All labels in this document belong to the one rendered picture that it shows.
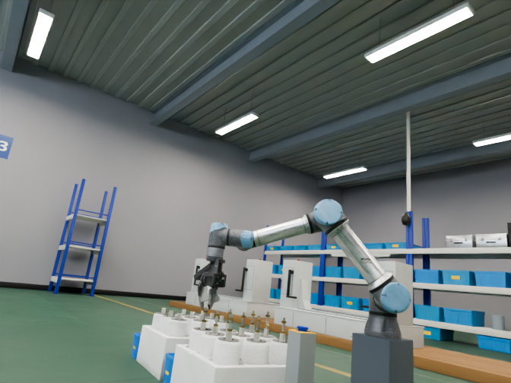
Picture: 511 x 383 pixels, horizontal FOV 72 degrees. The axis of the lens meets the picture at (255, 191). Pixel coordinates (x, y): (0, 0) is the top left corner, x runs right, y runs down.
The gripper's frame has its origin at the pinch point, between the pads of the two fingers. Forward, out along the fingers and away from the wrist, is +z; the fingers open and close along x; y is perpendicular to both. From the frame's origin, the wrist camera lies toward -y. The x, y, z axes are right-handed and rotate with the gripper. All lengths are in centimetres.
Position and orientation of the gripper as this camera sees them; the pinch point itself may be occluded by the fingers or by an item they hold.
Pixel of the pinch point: (204, 306)
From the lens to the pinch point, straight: 157.7
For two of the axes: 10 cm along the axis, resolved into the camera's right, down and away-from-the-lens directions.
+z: -1.1, 9.6, -2.6
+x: 7.0, 2.6, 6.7
